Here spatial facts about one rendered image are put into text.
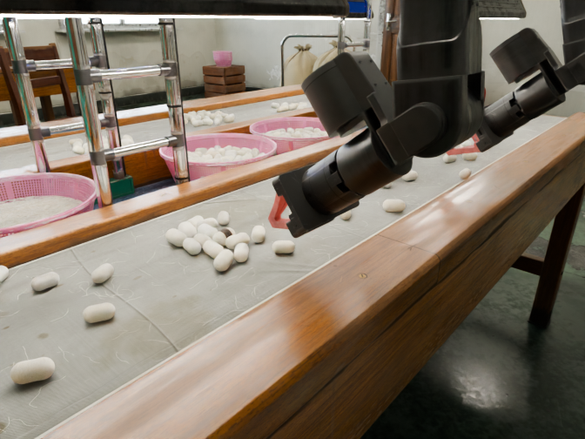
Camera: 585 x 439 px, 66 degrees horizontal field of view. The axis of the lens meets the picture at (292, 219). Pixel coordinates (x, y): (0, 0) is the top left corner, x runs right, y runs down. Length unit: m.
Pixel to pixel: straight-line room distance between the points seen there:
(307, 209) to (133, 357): 0.23
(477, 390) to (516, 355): 0.25
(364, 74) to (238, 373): 0.28
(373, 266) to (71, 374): 0.34
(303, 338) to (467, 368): 1.24
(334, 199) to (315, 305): 0.11
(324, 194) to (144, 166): 0.71
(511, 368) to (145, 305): 1.36
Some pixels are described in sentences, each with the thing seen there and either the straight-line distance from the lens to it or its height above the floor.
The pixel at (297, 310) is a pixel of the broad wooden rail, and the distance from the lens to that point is 0.47.
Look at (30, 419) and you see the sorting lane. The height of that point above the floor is 0.74.
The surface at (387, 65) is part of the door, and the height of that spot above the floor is 0.54.
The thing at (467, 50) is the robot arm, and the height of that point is 1.01.
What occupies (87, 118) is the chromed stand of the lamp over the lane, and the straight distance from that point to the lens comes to 0.75.
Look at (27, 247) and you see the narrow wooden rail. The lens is 0.69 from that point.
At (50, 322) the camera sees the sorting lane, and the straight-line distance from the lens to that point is 0.56.
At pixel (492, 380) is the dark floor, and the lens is 1.63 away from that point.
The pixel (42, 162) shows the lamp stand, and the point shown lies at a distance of 0.99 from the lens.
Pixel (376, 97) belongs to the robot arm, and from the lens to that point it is 0.42.
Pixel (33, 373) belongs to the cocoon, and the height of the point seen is 0.75.
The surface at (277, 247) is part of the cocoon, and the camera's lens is 0.61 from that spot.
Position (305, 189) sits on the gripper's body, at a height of 0.87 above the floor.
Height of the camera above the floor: 1.04
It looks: 24 degrees down
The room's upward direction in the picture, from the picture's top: straight up
